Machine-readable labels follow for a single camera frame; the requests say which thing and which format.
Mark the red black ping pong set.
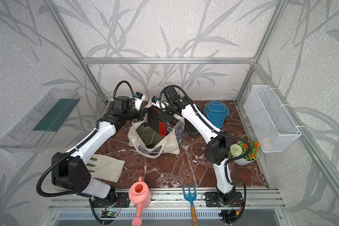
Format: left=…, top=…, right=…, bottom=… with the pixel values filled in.
left=147, top=105, right=179, bottom=137

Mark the beige canvas tote bag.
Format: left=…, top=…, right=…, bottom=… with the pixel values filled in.
left=128, top=101, right=185, bottom=159

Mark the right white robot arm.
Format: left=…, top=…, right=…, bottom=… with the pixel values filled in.
left=159, top=85, right=251, bottom=207

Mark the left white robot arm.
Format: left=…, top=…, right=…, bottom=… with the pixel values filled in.
left=36, top=92, right=147, bottom=205

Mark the olive green paddle case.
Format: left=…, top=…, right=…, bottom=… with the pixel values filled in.
left=136, top=122, right=163, bottom=148

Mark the beige gardening glove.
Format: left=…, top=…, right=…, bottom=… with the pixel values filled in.
left=86, top=154, right=125, bottom=183

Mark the potted flower plant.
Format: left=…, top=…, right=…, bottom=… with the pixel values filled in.
left=229, top=135, right=261, bottom=166

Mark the pink watering can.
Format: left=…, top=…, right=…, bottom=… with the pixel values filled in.
left=129, top=177, right=152, bottom=226

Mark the clear plastic shelf tray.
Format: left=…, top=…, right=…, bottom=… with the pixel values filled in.
left=0, top=88, right=80, bottom=153

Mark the blue hand rake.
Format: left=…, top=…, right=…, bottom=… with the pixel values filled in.
left=183, top=183, right=198, bottom=226

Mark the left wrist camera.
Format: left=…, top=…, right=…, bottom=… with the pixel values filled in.
left=132, top=92, right=146, bottom=111

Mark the white wire basket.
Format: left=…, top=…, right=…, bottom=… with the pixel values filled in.
left=244, top=85, right=301, bottom=153

